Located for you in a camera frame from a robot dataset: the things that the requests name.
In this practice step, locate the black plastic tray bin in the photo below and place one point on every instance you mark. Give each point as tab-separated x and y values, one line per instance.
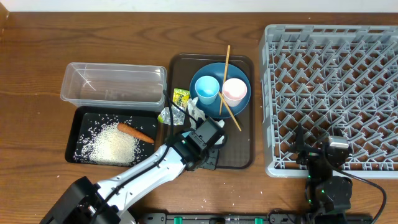
143	121

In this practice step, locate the dark blue plate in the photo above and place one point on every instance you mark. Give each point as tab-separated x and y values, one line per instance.
216	70

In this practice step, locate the wooden chopstick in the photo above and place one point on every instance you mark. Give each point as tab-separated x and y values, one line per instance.
229	111
225	74

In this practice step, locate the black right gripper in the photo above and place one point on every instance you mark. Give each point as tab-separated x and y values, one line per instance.
301	146

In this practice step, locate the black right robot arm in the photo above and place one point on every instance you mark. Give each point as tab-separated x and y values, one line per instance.
328	195

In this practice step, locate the pile of white rice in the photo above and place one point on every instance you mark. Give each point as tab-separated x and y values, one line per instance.
101	142

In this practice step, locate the light blue bowl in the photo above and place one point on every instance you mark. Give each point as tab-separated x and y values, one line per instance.
185	134

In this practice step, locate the yellow green snack wrapper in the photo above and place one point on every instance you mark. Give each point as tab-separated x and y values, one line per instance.
179	107

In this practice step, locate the clear plastic bin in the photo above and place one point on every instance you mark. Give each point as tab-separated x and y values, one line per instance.
112	85

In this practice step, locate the orange carrot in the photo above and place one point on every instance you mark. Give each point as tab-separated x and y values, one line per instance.
134	133

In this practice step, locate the light blue cup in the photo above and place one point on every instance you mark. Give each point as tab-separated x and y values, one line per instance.
207	89

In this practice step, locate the pink cup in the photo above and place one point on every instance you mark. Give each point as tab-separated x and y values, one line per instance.
234	90

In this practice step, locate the grey dishwasher rack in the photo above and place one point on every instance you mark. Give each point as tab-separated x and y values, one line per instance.
330	80

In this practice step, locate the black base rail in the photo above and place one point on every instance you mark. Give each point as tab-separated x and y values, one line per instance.
273	217

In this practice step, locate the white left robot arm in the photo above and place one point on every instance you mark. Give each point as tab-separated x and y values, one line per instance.
108	201

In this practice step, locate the brown serving tray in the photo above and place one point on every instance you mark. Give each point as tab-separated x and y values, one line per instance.
238	152

